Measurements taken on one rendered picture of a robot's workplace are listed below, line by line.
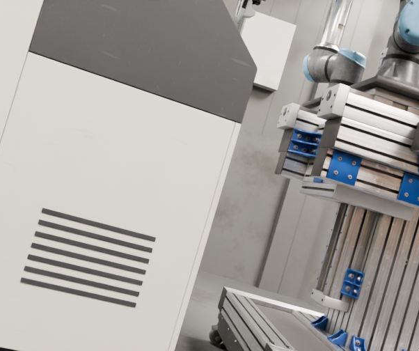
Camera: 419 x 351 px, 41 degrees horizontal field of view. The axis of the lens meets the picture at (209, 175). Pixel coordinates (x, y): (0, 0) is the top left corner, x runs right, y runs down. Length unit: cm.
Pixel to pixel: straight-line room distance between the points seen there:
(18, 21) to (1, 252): 56
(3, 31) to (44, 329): 74
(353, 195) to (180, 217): 59
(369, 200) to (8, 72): 112
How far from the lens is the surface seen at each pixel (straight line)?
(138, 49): 150
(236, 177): 423
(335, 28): 241
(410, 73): 178
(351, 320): 197
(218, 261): 427
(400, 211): 190
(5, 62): 148
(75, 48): 149
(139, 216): 150
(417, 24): 168
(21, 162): 147
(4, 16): 150
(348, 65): 226
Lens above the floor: 59
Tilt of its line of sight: 1 degrees up
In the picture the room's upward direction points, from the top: 17 degrees clockwise
